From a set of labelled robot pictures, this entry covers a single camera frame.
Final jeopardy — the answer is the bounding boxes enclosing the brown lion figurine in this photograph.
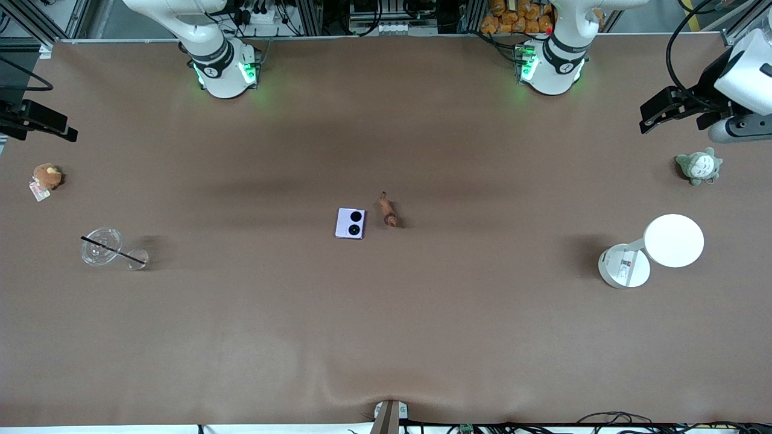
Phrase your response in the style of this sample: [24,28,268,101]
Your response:
[378,191,403,229]

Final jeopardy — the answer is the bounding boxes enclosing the lilac flip phone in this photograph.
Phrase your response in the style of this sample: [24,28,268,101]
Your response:
[335,207,367,241]

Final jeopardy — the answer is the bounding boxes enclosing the brown plush toy with tag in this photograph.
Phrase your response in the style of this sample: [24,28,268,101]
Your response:
[28,163,63,203]

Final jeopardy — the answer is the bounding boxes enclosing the white round desk lamp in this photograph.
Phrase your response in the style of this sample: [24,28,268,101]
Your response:
[597,213,705,289]

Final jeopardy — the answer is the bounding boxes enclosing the clear plastic cup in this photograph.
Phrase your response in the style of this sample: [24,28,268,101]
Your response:
[80,226,150,271]

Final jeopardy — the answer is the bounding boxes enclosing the black drinking straw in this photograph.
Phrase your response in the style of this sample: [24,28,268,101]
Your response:
[80,236,147,266]

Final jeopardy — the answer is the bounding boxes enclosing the bag of orange snacks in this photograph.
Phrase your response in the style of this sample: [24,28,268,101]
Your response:
[481,0,554,35]

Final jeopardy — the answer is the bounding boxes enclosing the white power strip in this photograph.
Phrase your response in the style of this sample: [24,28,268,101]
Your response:
[237,0,284,26]

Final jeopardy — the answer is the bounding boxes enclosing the dark equipment box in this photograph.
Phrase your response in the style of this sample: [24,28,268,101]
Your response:
[347,0,438,36]

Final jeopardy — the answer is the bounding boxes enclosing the brown table cover sheet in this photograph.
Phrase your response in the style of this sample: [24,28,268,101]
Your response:
[0,33,772,427]

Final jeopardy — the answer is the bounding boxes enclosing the grey totoro plush keychain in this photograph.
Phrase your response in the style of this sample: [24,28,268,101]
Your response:
[674,147,723,186]

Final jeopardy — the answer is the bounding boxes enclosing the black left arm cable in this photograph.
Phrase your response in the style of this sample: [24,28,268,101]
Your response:
[665,0,733,112]

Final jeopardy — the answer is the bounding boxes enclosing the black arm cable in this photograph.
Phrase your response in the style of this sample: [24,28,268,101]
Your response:
[665,0,733,112]
[0,56,55,92]

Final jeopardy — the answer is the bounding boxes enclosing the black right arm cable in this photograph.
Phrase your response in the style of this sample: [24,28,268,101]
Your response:
[0,56,55,92]

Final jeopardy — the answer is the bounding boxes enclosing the aluminium frame strut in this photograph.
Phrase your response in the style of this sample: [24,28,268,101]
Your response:
[721,0,772,46]
[0,0,61,60]

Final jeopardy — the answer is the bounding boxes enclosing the black floor cable bundle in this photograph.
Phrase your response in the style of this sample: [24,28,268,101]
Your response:
[576,411,772,434]

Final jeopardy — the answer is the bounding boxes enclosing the grey table edge camera mount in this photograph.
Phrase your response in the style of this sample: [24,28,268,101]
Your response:
[369,400,410,434]

